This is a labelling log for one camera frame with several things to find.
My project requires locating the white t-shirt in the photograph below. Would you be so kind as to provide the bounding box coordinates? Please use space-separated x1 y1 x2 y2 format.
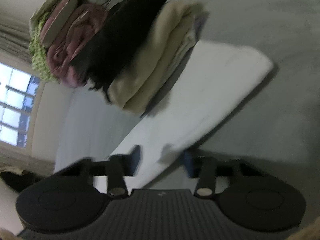
94 40 275 194

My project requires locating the beige folded garment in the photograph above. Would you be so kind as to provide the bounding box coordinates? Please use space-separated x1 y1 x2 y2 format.
107 1 203 115

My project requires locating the black folded garment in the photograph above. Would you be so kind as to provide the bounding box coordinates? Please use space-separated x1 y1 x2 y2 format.
71 0 167 92

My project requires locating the pink quilt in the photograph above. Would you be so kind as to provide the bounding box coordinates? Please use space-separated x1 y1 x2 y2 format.
47 3 107 88

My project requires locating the window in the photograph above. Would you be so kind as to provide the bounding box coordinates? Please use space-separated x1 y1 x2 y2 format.
1 64 40 148

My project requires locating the green patterned blanket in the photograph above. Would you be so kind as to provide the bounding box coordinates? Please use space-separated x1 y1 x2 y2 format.
29 12 58 83

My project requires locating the pink white pillow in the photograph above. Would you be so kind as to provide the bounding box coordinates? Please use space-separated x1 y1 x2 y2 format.
40 0 78 48

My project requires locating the grey curtain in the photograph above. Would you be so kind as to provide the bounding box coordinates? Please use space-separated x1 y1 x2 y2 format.
0 15 31 64

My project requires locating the pale green pillow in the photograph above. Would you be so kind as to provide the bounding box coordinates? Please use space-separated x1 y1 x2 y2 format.
29 0 61 37

